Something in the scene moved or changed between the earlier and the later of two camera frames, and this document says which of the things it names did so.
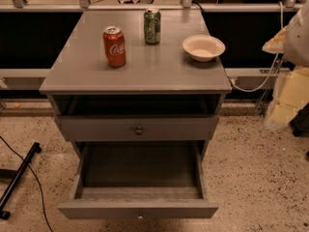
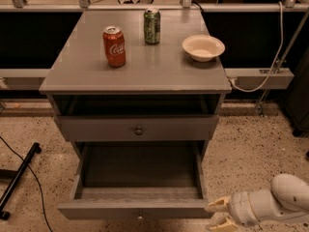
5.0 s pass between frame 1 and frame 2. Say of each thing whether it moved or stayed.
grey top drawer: stayed
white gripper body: moved
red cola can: stayed
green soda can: stayed
